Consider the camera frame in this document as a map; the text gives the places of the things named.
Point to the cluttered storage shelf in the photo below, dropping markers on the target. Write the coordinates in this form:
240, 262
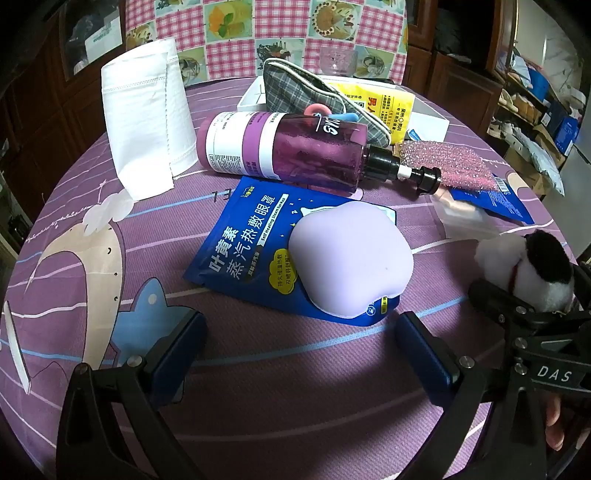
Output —
554, 115

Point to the white cardboard box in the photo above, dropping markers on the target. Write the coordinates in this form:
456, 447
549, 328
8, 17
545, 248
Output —
429, 117

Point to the brown wooden cabinet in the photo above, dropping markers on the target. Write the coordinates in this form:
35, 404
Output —
452, 78

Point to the purple printed tablecloth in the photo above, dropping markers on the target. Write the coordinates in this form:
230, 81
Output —
295, 378

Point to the purple pump bottle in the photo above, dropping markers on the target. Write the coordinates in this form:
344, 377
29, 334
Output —
300, 147

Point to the blue packet with yellow print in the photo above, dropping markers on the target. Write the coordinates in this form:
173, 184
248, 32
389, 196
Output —
240, 249

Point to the lavender foam sponge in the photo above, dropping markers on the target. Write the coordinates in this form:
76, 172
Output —
351, 263

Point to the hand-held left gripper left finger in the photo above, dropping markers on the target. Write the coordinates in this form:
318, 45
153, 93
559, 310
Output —
180, 346

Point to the white black plush dog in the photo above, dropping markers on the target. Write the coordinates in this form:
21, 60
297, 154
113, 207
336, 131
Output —
517, 263

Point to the clear plastic cup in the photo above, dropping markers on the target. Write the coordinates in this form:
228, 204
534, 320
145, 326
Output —
339, 62

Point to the pink checkered printed cloth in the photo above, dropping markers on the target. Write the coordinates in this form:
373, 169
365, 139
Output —
231, 41

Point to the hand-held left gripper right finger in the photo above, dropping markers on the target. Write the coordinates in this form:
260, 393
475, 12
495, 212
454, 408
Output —
425, 355

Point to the grey plastic bag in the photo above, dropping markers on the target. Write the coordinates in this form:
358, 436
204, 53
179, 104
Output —
547, 161

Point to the beige puff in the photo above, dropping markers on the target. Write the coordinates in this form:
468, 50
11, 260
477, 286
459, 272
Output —
461, 217

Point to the dark glass door cabinet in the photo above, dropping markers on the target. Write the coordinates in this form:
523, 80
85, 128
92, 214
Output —
46, 92

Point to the small blue white sachet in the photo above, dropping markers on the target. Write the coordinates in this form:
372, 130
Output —
414, 134

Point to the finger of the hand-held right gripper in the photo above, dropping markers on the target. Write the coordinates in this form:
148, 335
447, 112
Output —
496, 300

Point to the person's right hand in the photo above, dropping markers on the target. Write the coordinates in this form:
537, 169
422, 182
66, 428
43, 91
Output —
556, 420

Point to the white paper towel roll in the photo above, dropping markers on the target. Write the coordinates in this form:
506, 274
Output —
143, 115

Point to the blue packet with cartoon print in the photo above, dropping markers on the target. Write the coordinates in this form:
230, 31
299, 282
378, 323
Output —
503, 201

